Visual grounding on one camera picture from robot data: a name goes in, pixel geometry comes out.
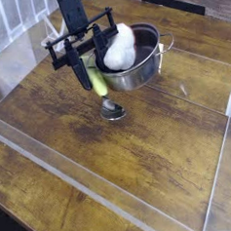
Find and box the clear acrylic barrier frame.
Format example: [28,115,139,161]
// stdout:
[0,7,231,231]

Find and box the small steel pot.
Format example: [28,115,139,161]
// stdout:
[93,22,174,92]

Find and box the black strip on table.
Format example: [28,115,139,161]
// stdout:
[141,0,206,16]

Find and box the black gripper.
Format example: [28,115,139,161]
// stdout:
[45,0,118,90]

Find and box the green handled metal spoon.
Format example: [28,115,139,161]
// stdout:
[82,54,125,121]

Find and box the white plush mushroom toy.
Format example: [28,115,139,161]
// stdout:
[103,23,135,71]

